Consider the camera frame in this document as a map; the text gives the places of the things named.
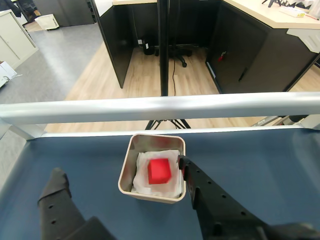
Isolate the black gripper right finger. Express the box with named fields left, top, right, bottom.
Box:
left=177, top=154, right=276, bottom=240

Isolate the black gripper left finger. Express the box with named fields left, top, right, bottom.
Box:
left=37, top=167, right=117, bottom=240

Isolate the red cube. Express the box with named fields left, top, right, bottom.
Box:
left=147, top=157, right=173, bottom=186

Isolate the beige square metal box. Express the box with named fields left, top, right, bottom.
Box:
left=117, top=133, right=187, bottom=205

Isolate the white cardboard box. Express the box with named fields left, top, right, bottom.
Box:
left=0, top=59, right=19, bottom=89

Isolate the black office chair base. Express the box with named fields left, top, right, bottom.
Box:
left=167, top=44, right=194, bottom=69

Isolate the black tripod stand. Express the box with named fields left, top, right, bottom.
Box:
left=144, top=0, right=192, bottom=131

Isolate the black bin under desk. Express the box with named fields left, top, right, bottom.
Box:
left=141, top=36, right=156, bottom=56

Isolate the white filing cabinet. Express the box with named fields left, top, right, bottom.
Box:
left=0, top=9, right=40, bottom=70

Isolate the white waste bin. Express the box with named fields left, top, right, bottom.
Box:
left=34, top=13, right=61, bottom=32

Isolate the silver metal table frame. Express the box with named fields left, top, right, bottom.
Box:
left=0, top=91, right=320, bottom=141

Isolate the black floor cable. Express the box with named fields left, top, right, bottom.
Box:
left=171, top=59, right=177, bottom=97

